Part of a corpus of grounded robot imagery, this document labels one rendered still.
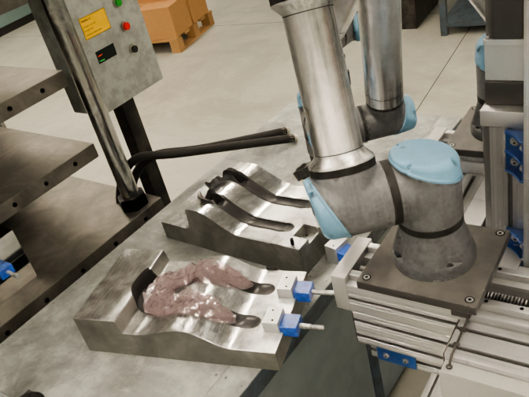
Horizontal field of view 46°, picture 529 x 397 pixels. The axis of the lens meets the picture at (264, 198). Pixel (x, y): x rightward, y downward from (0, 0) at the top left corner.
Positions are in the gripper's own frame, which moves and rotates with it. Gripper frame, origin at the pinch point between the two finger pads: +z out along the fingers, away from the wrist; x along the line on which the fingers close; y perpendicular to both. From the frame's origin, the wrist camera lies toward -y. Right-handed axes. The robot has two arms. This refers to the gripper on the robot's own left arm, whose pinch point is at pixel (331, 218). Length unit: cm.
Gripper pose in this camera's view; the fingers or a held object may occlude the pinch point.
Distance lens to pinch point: 153.2
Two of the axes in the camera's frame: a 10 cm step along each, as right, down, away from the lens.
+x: 6.7, -5.2, 5.2
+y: 7.1, 2.5, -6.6
